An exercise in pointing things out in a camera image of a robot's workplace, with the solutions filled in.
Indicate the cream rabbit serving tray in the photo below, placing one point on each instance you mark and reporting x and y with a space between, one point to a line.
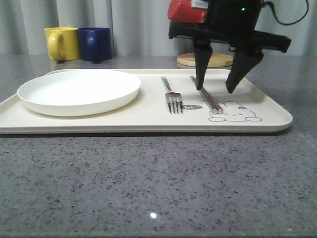
247 109

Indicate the yellow mug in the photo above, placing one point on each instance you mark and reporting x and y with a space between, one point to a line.
62 43

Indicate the red mug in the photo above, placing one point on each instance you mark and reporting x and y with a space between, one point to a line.
187 11

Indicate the wooden mug tree stand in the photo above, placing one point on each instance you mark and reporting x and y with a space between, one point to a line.
216 60

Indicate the silver chopstick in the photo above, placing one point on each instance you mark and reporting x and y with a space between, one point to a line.
206 99
213 102

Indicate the dark blue mug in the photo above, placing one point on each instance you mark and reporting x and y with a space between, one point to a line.
95 43

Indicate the white round plate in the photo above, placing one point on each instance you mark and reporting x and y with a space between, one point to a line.
79 92

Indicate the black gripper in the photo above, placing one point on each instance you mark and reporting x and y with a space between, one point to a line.
229 22

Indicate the silver fork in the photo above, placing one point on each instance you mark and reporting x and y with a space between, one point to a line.
174 100

